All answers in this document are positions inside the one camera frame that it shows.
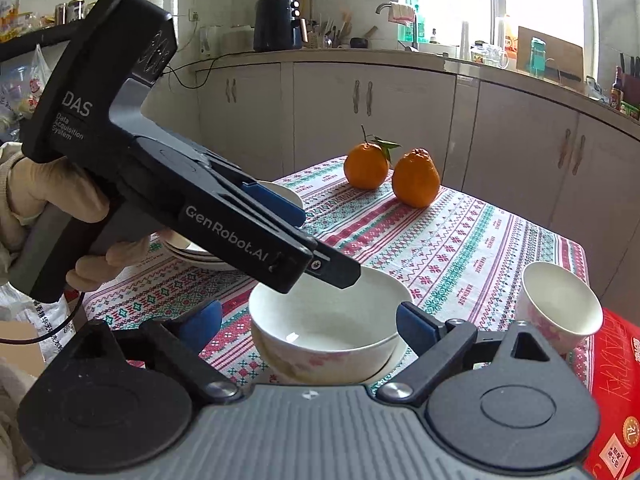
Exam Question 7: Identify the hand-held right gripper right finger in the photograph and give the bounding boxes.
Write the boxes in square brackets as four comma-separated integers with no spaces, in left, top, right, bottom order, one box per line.
[376,301,566,406]

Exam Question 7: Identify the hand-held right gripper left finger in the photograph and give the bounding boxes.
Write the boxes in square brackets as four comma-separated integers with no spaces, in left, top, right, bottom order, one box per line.
[74,300,242,404]

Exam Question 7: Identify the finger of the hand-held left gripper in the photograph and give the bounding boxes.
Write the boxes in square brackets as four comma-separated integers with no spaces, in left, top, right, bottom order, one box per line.
[239,181,319,251]
[299,241,362,290]

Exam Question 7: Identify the white plate with flower print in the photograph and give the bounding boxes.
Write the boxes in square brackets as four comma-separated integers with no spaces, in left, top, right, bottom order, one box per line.
[160,180,305,257]
[172,252,242,272]

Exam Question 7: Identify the white bowl with pink flowers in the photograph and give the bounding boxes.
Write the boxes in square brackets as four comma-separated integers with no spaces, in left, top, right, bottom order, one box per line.
[248,265,414,387]
[514,261,605,356]

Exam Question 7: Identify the person's left forearm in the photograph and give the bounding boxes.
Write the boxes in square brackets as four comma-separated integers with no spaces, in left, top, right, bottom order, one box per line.
[0,140,25,286]

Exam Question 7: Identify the person's left hand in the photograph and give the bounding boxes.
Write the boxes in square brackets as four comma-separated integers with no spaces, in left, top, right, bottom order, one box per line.
[0,142,176,293]

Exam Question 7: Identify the orange with green leaf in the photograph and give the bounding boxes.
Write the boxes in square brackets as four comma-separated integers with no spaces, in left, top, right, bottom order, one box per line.
[344,127,402,190]

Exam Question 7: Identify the patterned red green tablecloth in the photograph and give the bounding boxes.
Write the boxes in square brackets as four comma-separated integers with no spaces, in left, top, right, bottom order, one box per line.
[82,155,592,397]

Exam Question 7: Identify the white kitchen cabinet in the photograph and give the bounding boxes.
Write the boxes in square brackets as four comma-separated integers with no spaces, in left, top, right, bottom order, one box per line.
[150,57,640,301]

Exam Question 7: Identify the bumpy orange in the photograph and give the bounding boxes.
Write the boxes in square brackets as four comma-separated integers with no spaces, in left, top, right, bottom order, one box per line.
[392,148,441,209]

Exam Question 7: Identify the plastic bags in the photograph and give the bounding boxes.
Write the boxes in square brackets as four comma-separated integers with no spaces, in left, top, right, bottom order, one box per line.
[0,45,52,147]

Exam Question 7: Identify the utensil holder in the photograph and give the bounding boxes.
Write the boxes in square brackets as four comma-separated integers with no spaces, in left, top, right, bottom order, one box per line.
[320,12,352,49]

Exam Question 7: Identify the dark blue air fryer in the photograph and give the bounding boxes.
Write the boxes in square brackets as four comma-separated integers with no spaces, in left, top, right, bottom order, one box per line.
[253,0,305,53]

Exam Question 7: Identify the red cardboard box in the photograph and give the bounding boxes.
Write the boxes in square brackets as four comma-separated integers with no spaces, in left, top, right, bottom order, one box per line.
[583,307,640,480]

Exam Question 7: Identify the person's cream jacket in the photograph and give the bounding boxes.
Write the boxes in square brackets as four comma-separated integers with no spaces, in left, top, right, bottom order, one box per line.
[0,355,47,480]

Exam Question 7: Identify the green dish soap bottle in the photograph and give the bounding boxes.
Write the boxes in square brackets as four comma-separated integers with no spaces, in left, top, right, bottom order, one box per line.
[397,7,426,44]

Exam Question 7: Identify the kitchen countertop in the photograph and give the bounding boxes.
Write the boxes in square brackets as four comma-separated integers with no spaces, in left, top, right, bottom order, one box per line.
[165,45,640,131]

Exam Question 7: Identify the steel faucet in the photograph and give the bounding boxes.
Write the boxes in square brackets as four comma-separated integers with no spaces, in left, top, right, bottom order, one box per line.
[376,2,419,52]

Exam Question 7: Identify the glass jar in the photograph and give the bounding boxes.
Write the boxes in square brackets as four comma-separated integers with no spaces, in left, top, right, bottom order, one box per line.
[470,40,509,69]

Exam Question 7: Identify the teal plastic bottle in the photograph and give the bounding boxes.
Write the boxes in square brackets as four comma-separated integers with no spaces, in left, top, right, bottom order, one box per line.
[530,37,550,77]

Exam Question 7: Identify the dark sauce bottle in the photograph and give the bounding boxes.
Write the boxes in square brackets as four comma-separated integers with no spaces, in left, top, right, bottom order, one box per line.
[610,66,625,109]

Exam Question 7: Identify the brown cardboard sheet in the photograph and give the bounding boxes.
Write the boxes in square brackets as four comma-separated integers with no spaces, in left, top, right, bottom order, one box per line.
[517,26,585,84]

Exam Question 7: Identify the knife block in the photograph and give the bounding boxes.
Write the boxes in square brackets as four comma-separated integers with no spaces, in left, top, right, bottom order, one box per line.
[620,52,640,107]

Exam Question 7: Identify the black power cable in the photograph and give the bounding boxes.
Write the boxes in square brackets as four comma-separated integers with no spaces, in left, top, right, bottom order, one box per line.
[164,55,282,87]

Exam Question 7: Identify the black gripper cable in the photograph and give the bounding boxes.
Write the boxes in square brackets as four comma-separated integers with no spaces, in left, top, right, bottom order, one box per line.
[0,290,87,347]

